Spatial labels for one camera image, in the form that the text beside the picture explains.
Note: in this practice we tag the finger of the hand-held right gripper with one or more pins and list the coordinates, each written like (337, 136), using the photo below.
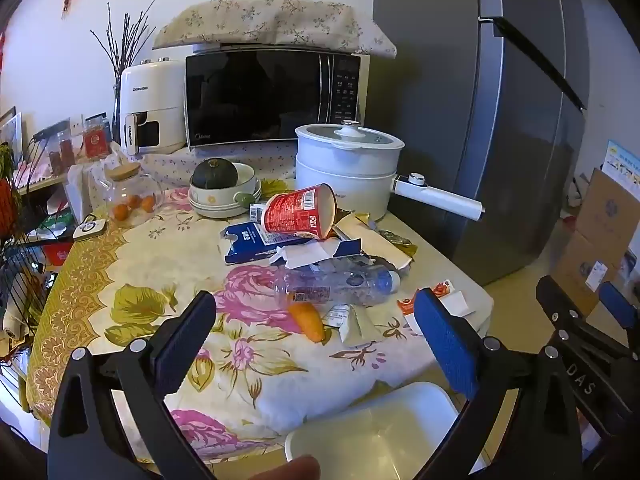
(617, 307)
(555, 300)

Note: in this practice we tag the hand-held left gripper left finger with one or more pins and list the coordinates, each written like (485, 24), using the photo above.
(182, 345)

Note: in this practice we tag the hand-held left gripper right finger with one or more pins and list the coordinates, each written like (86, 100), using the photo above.
(445, 345)

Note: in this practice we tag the red white tissue pack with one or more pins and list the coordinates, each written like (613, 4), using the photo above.
(450, 305)

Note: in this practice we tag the white torn sachet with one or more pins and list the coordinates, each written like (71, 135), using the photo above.
(362, 327)
(336, 316)

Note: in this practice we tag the beige paper wrapper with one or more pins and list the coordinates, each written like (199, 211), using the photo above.
(380, 255)

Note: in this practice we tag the white plastic bin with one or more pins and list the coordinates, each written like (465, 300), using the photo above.
(375, 435)

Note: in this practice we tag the gold foil wrapper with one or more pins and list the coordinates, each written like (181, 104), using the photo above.
(397, 241)

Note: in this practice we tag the dark blue white carton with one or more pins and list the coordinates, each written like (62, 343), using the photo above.
(245, 242)

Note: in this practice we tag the small orange carrot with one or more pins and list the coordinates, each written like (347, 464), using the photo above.
(307, 322)

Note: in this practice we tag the clear plastic bottle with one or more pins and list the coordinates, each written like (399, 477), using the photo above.
(330, 285)

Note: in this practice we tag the red instant noodle cup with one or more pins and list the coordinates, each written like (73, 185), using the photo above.
(290, 212)

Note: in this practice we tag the person's left hand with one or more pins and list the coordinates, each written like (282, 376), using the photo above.
(295, 470)

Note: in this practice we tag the cardboard boxes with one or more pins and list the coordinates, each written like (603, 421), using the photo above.
(585, 270)

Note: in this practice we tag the floral tablecloth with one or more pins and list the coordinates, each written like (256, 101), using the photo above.
(150, 270)

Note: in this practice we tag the cardboard box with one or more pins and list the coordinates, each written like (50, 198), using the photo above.
(607, 210)

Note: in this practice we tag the white shallow bowl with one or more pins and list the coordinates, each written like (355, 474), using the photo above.
(215, 212)

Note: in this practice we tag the small orange fruit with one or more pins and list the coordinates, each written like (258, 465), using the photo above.
(134, 201)
(120, 211)
(147, 203)

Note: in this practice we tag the small white gadget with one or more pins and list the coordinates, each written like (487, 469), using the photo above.
(90, 228)

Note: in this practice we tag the glass jar cork lid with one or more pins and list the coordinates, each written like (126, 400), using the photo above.
(130, 187)

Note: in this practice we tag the dark green squash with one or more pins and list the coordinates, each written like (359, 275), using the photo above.
(215, 172)

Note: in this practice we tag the white plastic bag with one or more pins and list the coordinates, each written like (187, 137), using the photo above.
(80, 190)

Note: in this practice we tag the white electric pot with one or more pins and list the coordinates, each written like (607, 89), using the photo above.
(340, 170)

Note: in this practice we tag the grey refrigerator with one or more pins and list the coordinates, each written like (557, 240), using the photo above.
(450, 110)

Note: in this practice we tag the white air fryer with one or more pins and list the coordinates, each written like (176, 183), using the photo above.
(150, 90)

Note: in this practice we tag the black microwave oven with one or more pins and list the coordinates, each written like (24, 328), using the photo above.
(250, 95)

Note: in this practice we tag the floral cover cloth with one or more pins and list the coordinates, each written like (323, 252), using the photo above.
(270, 20)

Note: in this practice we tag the blue wall poster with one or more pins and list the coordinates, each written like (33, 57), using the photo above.
(622, 160)

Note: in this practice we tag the picture frame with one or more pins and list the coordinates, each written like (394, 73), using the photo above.
(10, 132)

